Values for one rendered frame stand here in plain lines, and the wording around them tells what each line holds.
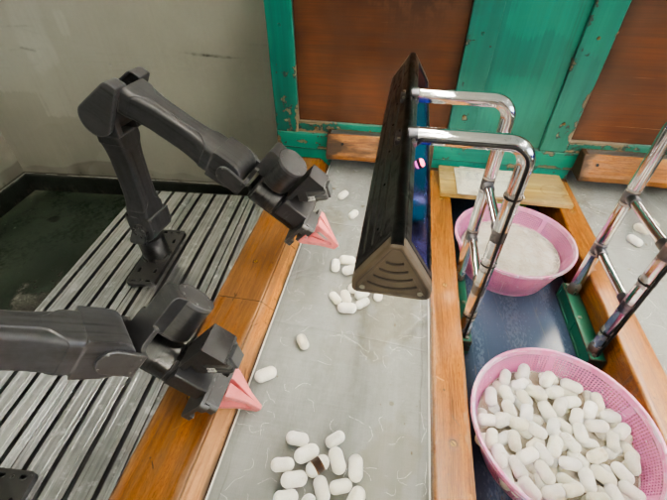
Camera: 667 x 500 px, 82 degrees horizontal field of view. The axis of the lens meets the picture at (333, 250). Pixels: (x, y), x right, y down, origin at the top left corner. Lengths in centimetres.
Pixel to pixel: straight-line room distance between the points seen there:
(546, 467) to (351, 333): 35
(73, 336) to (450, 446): 50
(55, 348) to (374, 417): 44
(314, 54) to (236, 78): 101
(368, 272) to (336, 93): 82
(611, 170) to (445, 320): 68
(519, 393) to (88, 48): 224
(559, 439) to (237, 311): 57
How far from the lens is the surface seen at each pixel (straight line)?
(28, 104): 275
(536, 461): 70
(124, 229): 122
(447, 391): 67
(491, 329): 89
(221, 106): 217
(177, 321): 56
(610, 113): 124
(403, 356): 72
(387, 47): 109
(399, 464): 64
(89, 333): 53
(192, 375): 58
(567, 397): 77
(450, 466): 63
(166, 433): 67
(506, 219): 61
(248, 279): 81
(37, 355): 53
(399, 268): 37
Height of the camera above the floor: 134
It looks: 42 degrees down
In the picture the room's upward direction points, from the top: straight up
